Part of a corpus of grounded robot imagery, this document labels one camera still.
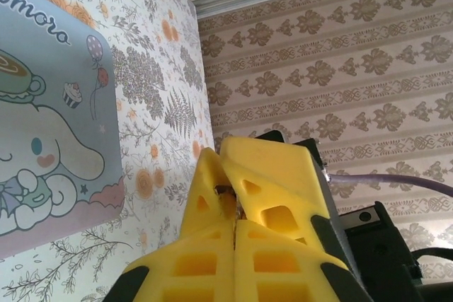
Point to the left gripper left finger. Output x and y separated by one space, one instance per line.
198 263

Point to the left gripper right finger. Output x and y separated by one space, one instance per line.
279 181

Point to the blue cartoon tin box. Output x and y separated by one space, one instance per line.
53 121

